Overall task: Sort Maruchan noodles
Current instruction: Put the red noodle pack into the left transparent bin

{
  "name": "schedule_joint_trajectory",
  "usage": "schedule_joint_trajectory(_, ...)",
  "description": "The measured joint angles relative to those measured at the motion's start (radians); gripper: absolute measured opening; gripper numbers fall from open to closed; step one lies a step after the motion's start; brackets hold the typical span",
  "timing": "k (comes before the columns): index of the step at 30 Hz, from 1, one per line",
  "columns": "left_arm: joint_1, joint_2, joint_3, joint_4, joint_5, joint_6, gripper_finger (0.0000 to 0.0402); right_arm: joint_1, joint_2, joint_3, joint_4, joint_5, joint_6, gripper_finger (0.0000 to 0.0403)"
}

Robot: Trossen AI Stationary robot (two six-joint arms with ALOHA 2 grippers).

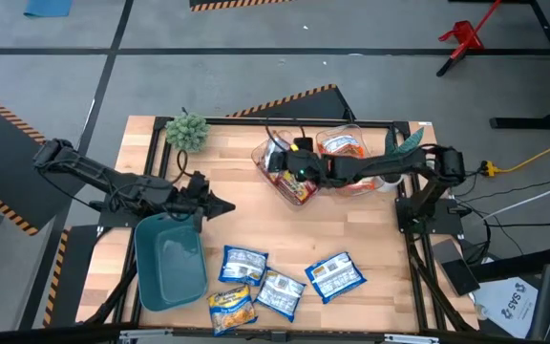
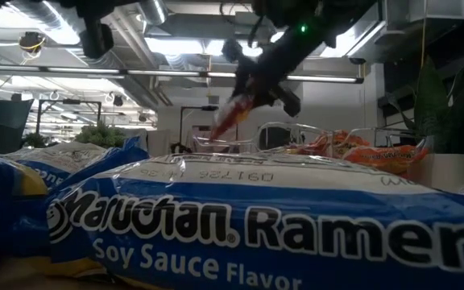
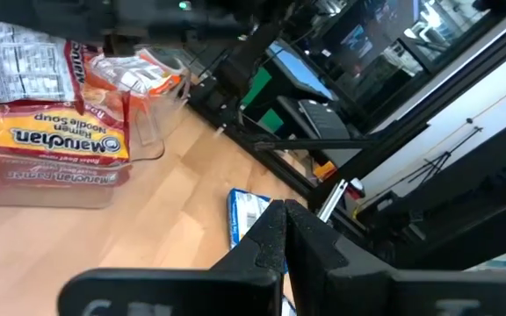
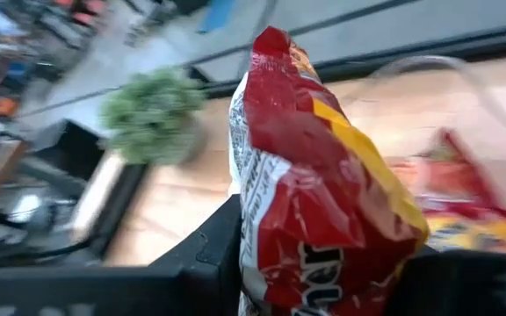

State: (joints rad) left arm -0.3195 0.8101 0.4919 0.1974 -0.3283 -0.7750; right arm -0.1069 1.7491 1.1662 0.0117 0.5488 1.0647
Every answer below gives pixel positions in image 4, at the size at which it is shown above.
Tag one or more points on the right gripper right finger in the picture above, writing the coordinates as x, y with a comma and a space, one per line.
437, 285

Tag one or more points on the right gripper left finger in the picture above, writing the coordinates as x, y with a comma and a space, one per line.
209, 263

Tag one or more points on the red Maruchan ramen packet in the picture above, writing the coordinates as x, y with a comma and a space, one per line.
459, 184
323, 175

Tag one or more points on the round green succulent plant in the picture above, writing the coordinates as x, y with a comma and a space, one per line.
152, 118

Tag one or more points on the blue floor mat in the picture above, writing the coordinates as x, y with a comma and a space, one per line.
218, 13

